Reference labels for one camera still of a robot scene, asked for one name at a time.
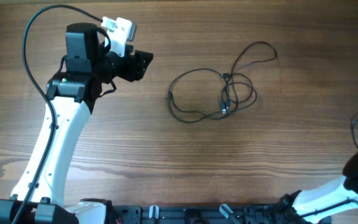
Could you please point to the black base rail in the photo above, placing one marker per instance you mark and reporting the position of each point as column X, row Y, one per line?
column 249, row 214

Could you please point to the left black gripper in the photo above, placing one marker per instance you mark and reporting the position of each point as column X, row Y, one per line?
column 134, row 66

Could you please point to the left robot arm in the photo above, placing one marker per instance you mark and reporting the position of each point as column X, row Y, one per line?
column 95, row 56

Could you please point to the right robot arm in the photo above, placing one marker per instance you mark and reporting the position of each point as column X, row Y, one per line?
column 312, row 206

